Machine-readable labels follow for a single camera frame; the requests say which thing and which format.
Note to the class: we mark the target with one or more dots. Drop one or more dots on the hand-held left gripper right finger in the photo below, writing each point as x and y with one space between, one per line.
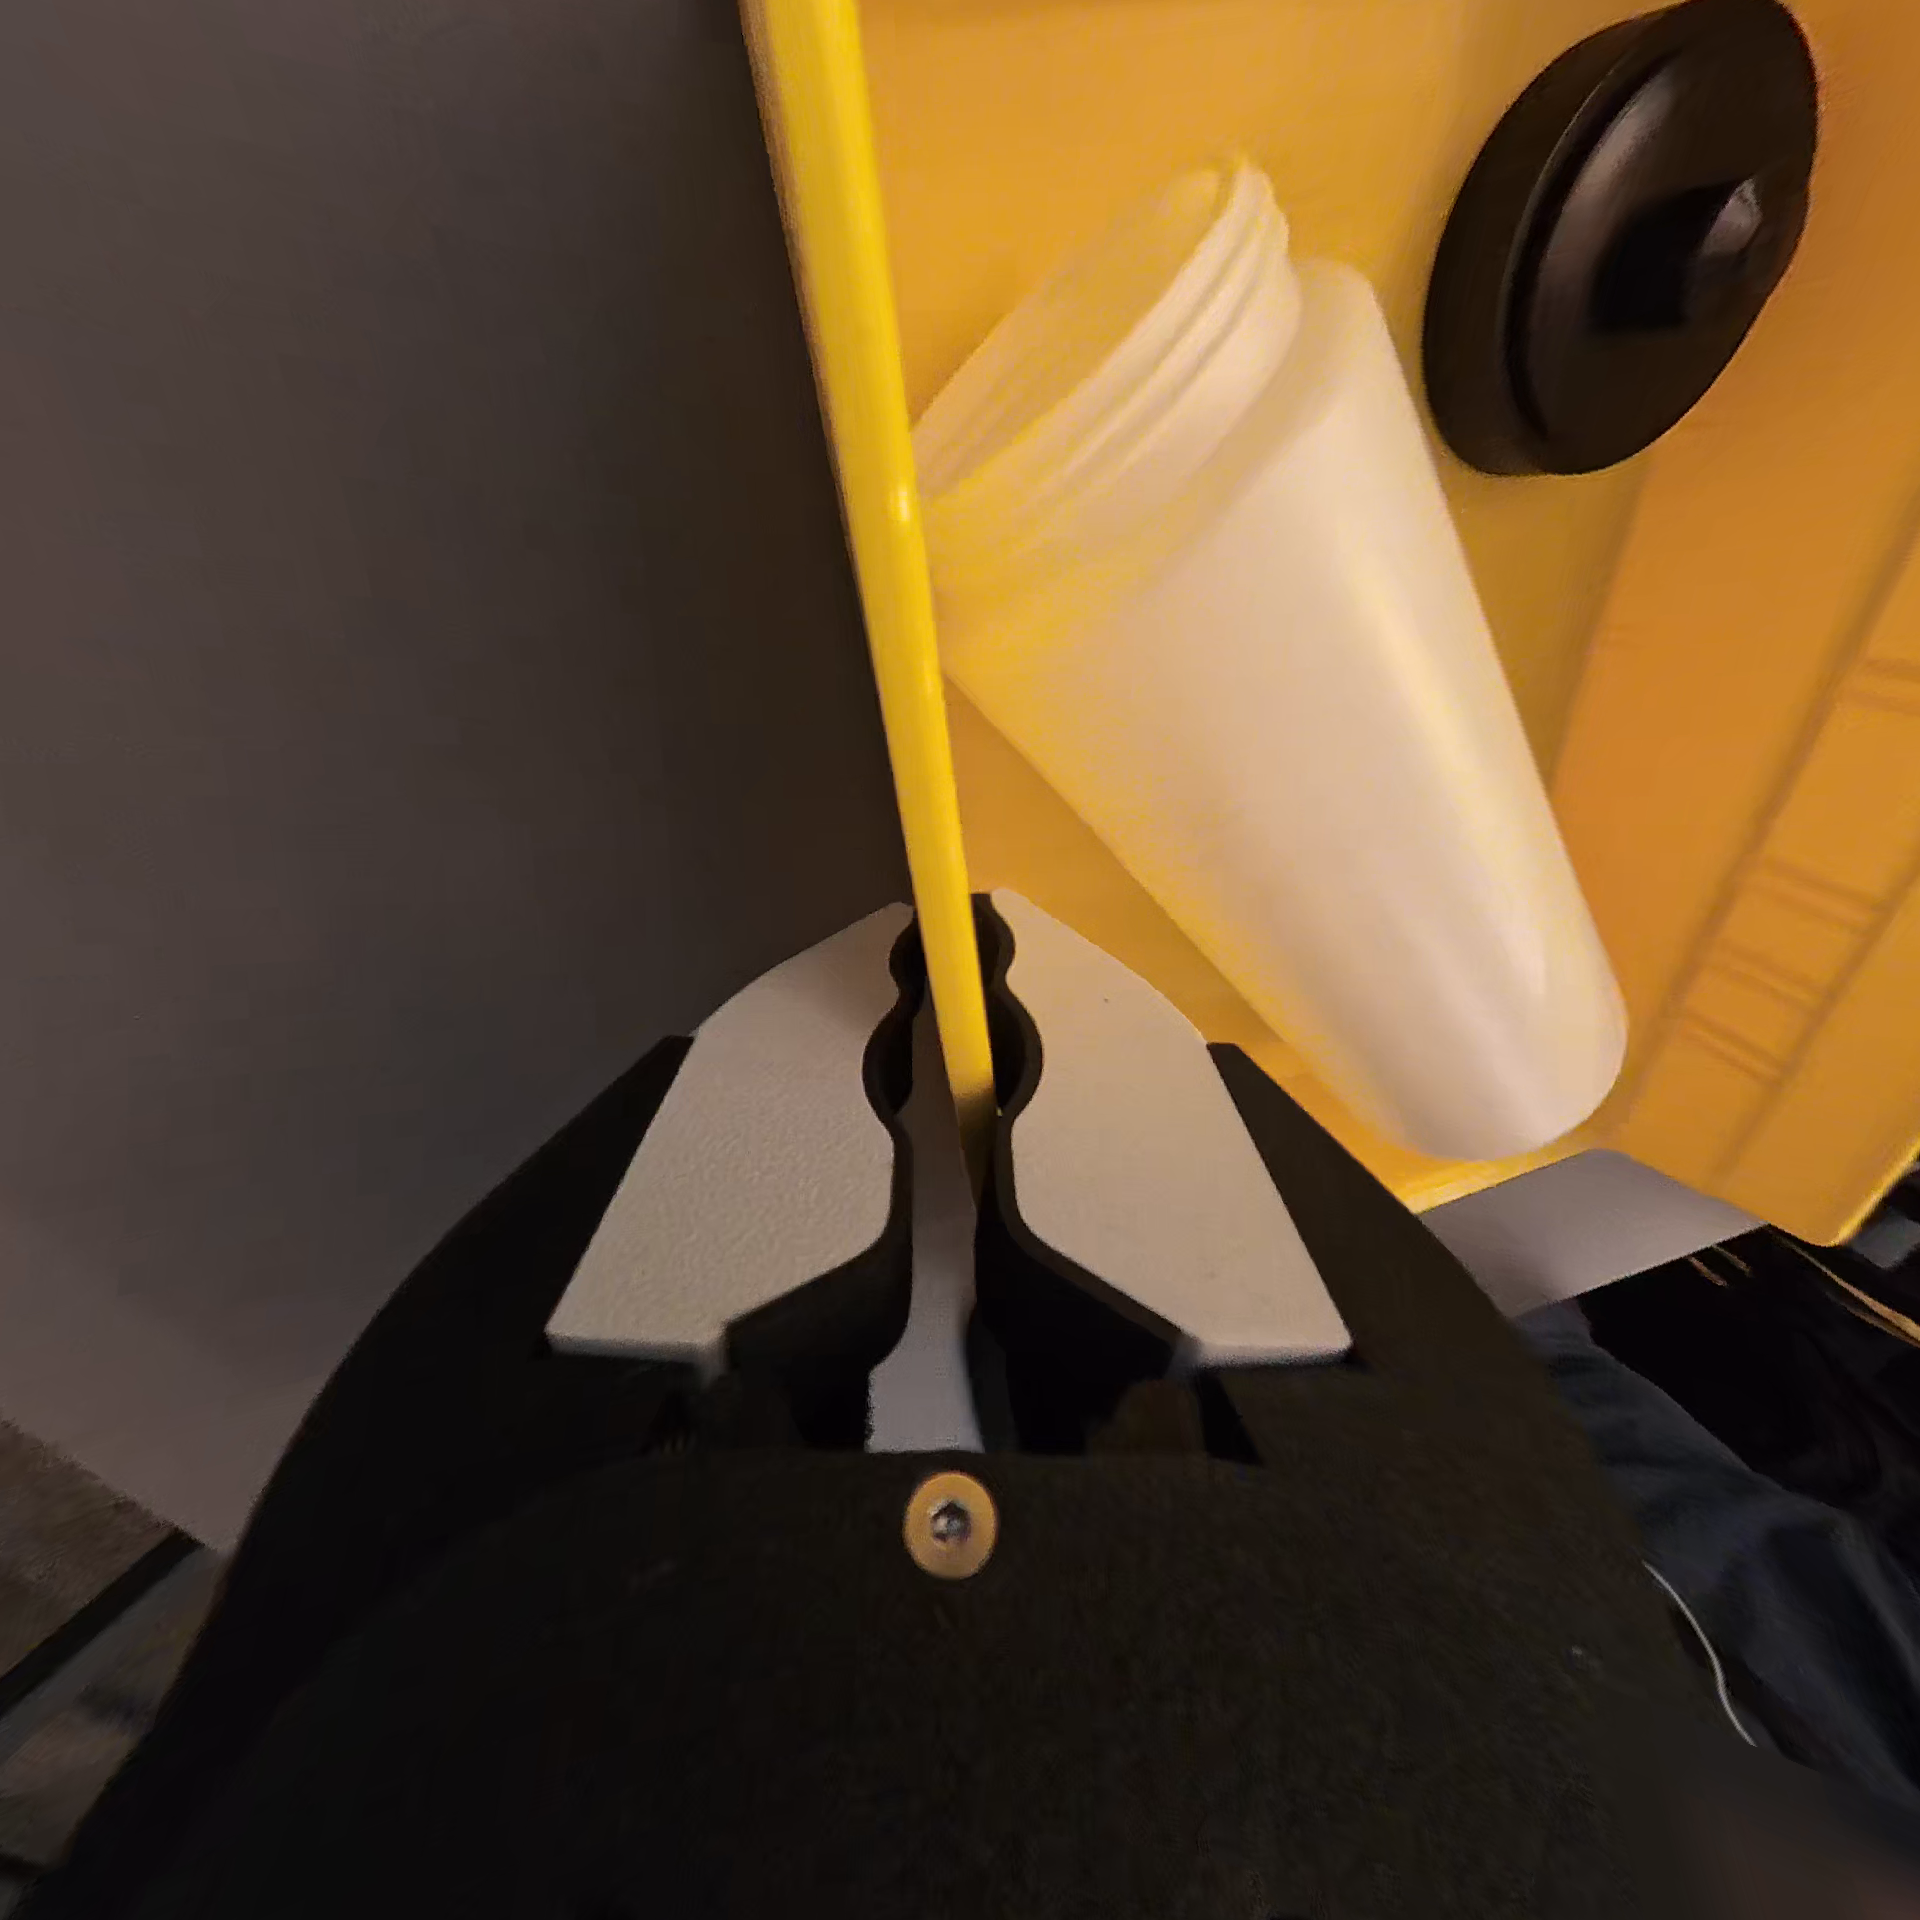
1155 1202

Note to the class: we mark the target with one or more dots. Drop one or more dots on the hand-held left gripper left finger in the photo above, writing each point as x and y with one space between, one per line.
751 1172

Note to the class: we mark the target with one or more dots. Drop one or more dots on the white plastic bottle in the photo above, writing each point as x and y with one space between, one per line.
1276 751

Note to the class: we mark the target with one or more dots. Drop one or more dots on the yellow plastic bin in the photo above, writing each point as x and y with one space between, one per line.
1725 751

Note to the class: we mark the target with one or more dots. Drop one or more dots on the black bottle lid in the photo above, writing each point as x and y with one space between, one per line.
1636 240

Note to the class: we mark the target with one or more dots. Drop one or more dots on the person's dark clothing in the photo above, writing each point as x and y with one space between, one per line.
1770 1500

